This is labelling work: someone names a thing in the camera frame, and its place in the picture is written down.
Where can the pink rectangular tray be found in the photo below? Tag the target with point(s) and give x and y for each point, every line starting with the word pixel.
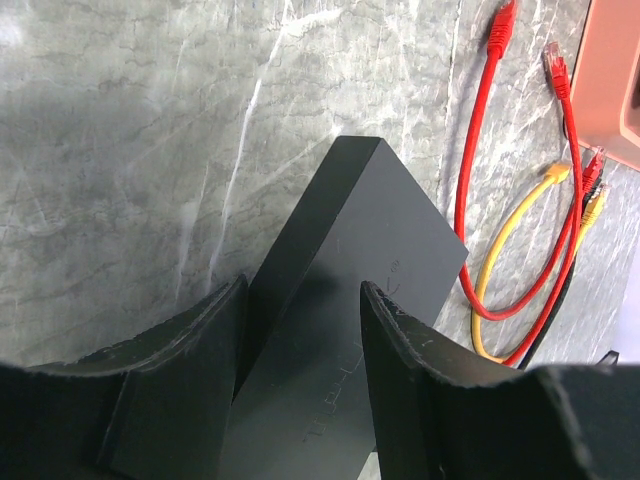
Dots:
pixel 605 84

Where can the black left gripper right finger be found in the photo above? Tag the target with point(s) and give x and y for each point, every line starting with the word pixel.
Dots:
pixel 443 412

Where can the black network switch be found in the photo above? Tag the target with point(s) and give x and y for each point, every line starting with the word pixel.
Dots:
pixel 302 410

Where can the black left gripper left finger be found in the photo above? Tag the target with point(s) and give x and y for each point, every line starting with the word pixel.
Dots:
pixel 152 407

